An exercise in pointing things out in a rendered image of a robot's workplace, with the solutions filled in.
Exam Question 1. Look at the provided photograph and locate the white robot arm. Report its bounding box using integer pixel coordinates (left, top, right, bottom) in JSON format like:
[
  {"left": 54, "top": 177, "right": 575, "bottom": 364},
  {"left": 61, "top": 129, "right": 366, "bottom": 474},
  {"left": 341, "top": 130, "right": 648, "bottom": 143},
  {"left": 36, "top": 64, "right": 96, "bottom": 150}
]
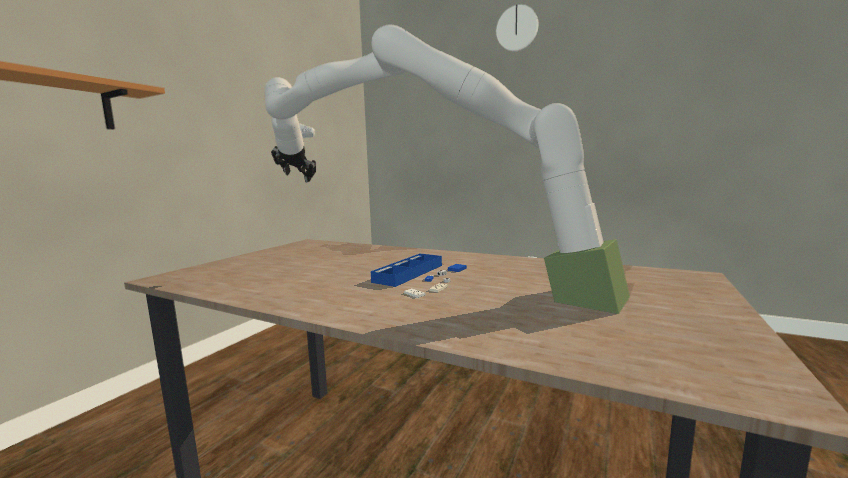
[{"left": 265, "top": 25, "right": 603, "bottom": 253}]

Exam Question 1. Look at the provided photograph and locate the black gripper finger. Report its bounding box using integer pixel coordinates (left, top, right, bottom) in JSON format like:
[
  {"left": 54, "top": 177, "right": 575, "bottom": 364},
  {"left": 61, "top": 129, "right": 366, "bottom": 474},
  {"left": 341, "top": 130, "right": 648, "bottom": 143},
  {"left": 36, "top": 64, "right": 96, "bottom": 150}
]
[
  {"left": 293, "top": 159, "right": 316, "bottom": 183},
  {"left": 271, "top": 146, "right": 291, "bottom": 176}
]

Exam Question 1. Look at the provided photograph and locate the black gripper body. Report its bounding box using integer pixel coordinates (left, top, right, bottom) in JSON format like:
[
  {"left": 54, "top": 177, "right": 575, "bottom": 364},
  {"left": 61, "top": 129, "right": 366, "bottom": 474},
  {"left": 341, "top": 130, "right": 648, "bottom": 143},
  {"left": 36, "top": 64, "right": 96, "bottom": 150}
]
[{"left": 278, "top": 147, "right": 307, "bottom": 168}]

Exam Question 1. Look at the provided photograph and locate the blue three-compartment bin rack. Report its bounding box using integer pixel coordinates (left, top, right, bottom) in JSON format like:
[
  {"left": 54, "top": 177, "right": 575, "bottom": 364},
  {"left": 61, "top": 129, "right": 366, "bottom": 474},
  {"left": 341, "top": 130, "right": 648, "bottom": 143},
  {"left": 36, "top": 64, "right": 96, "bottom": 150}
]
[{"left": 371, "top": 254, "right": 442, "bottom": 287}]

